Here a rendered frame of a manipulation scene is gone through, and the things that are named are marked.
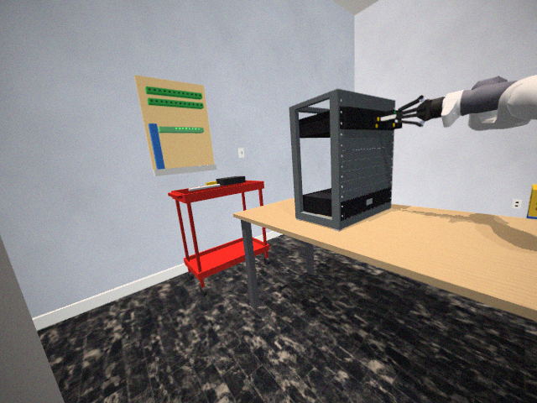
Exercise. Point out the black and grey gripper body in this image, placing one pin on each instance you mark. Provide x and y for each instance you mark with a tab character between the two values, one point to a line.
433	109

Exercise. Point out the dark grey server rack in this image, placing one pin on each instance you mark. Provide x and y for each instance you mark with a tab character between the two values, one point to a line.
361	179

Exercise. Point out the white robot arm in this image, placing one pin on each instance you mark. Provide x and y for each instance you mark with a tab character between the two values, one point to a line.
516	107

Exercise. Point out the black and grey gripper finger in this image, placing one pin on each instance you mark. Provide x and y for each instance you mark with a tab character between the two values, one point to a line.
399	118
419	99

